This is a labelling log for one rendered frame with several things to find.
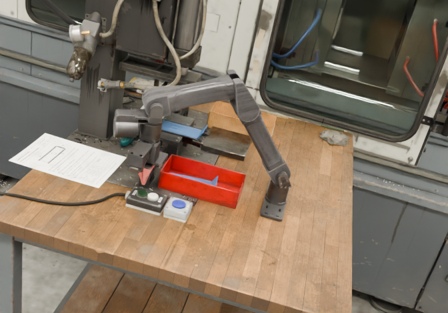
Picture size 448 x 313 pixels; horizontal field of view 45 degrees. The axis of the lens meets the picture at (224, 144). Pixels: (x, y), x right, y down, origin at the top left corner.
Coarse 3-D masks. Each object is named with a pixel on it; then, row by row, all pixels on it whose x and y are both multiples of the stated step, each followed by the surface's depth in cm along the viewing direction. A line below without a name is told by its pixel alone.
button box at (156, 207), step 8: (0, 192) 152; (128, 192) 159; (136, 192) 159; (152, 192) 160; (32, 200) 151; (40, 200) 151; (48, 200) 151; (96, 200) 155; (104, 200) 157; (128, 200) 156; (136, 200) 156; (144, 200) 156; (152, 200) 156; (160, 200) 157; (136, 208) 157; (144, 208) 156; (152, 208) 155; (160, 208) 155
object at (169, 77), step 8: (128, 56) 183; (120, 64) 177; (128, 64) 177; (136, 64) 181; (144, 64) 183; (152, 64) 183; (160, 64) 182; (136, 72) 177; (144, 72) 177; (152, 72) 176; (160, 72) 176; (168, 72) 180; (176, 72) 178; (184, 72) 177; (192, 72) 181; (168, 80) 176; (184, 80) 175; (192, 80) 174; (200, 80) 181
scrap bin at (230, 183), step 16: (176, 160) 176; (192, 160) 175; (160, 176) 166; (176, 176) 165; (192, 176) 177; (208, 176) 176; (224, 176) 175; (240, 176) 174; (176, 192) 168; (192, 192) 166; (208, 192) 165; (224, 192) 164; (240, 192) 169
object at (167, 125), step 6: (162, 126) 185; (168, 126) 186; (180, 126) 188; (186, 126) 188; (174, 132) 183; (180, 132) 184; (186, 132) 184; (192, 132) 185; (198, 132) 186; (198, 138) 183
